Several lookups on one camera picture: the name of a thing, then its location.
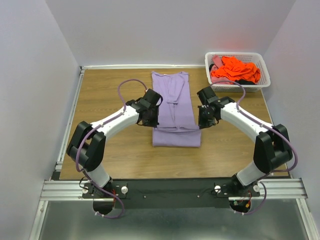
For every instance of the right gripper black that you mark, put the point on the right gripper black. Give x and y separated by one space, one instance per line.
202 122

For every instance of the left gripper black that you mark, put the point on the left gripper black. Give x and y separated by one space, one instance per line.
154 122

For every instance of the purple t shirt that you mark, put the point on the purple t shirt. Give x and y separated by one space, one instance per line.
176 121

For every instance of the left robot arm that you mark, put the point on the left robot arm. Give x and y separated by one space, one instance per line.
87 144

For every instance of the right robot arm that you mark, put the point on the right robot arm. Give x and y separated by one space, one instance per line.
272 147

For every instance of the orange t shirt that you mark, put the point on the orange t shirt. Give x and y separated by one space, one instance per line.
231 60

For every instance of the pink t shirt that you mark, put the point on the pink t shirt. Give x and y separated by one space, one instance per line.
217 73

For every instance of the white plastic laundry basket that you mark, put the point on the white plastic laundry basket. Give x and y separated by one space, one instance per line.
245 57

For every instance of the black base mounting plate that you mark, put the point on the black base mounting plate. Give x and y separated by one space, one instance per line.
154 202

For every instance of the aluminium frame rail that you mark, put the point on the aluminium frame rail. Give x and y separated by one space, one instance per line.
271 188

